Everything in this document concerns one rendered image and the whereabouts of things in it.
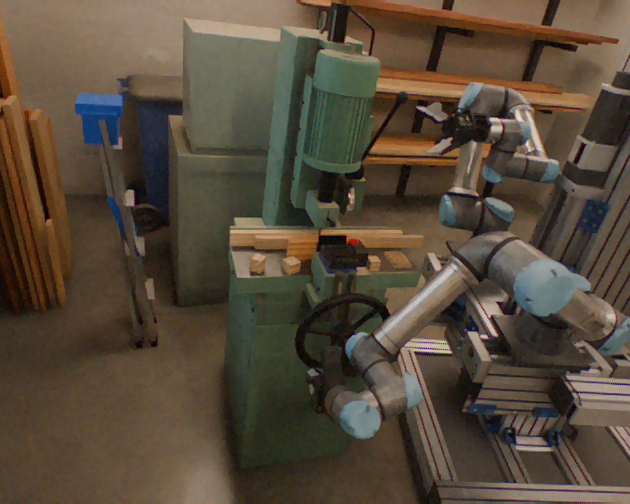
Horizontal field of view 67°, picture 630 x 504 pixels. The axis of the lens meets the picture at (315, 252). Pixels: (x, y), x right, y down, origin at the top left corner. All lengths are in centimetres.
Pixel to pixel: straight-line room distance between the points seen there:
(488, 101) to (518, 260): 93
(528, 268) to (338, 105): 64
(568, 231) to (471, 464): 92
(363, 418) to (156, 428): 128
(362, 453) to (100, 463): 102
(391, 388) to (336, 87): 77
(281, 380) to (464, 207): 91
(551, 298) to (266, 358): 91
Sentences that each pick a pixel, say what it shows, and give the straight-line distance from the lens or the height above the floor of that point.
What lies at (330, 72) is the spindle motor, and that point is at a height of 147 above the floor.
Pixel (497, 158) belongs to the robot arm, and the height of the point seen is 128.
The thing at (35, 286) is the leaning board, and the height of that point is 13.
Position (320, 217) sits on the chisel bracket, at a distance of 148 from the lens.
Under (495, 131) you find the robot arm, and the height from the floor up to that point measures 136.
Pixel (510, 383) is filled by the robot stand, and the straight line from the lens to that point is 164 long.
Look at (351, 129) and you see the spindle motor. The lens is 136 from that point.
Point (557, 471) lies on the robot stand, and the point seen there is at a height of 21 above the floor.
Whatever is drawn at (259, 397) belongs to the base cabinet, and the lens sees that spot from 174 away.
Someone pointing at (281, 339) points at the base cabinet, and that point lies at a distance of 157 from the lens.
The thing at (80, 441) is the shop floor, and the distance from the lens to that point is 219.
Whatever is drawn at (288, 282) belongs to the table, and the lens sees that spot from 144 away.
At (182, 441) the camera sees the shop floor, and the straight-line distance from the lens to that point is 213.
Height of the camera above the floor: 168
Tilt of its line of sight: 30 degrees down
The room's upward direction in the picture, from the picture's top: 10 degrees clockwise
